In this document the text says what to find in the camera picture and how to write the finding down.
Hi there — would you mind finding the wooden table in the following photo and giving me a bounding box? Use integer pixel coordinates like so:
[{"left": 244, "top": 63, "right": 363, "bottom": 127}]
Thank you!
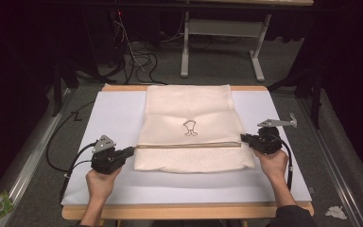
[{"left": 60, "top": 84, "right": 316, "bottom": 221}]

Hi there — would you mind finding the black metal stand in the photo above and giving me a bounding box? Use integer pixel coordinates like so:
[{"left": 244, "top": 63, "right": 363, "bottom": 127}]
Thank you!
[
  {"left": 267, "top": 67, "right": 325, "bottom": 131},
  {"left": 50, "top": 58, "right": 80, "bottom": 118}
]

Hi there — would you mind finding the person's left hand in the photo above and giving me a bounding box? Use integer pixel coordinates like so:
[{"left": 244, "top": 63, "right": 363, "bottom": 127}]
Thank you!
[{"left": 85, "top": 166, "right": 123, "bottom": 203}]

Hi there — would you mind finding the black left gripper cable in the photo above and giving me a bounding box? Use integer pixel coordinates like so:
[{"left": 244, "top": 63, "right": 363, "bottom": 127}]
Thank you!
[{"left": 59, "top": 141, "right": 98, "bottom": 204}]

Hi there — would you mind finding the cream mesh laundry bag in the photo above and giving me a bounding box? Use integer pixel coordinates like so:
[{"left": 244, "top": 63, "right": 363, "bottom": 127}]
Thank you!
[{"left": 133, "top": 83, "right": 257, "bottom": 175}]

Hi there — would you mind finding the silver metal floor rail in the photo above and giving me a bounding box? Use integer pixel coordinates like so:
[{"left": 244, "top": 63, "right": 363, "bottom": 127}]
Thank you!
[
  {"left": 0, "top": 87, "right": 74, "bottom": 227},
  {"left": 297, "top": 96, "right": 363, "bottom": 227}
]

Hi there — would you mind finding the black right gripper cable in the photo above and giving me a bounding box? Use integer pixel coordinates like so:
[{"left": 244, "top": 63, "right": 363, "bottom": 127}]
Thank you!
[{"left": 269, "top": 132, "right": 295, "bottom": 192}]

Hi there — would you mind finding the small crumpled white tissue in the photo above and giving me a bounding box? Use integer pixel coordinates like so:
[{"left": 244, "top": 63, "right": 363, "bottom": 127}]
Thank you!
[{"left": 289, "top": 112, "right": 299, "bottom": 129}]

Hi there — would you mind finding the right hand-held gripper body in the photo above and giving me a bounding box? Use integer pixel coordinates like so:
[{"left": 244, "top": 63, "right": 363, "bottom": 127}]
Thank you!
[{"left": 251, "top": 117, "right": 292, "bottom": 156}]

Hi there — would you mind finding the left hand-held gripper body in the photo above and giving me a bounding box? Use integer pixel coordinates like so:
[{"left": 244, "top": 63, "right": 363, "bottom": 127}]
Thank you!
[{"left": 90, "top": 134, "right": 125, "bottom": 175}]

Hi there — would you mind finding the black cable on floor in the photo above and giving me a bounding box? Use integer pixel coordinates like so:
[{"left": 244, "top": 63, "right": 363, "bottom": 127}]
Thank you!
[{"left": 45, "top": 99, "right": 96, "bottom": 174}]

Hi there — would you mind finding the white table mat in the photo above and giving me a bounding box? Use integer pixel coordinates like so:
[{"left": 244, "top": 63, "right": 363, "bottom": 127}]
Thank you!
[{"left": 60, "top": 90, "right": 313, "bottom": 206}]

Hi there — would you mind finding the large crumpled white tissue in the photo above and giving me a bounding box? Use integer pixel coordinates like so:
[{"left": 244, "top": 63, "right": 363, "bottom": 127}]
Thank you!
[{"left": 324, "top": 205, "right": 349, "bottom": 221}]

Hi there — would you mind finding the white metal desk frame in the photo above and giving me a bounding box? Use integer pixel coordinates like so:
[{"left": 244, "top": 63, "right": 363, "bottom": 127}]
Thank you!
[{"left": 180, "top": 10, "right": 272, "bottom": 83}]

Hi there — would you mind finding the person's right hand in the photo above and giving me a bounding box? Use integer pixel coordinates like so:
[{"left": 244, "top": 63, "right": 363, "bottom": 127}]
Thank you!
[{"left": 252, "top": 148, "right": 290, "bottom": 184}]

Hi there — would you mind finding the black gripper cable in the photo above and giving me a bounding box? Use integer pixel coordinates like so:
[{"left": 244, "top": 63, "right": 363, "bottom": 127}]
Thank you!
[
  {"left": 59, "top": 141, "right": 98, "bottom": 204},
  {"left": 269, "top": 132, "right": 295, "bottom": 192}
]

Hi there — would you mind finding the tangle of floor cables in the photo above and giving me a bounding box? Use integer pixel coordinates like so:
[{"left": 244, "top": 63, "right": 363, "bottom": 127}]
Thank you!
[{"left": 105, "top": 10, "right": 168, "bottom": 86}]

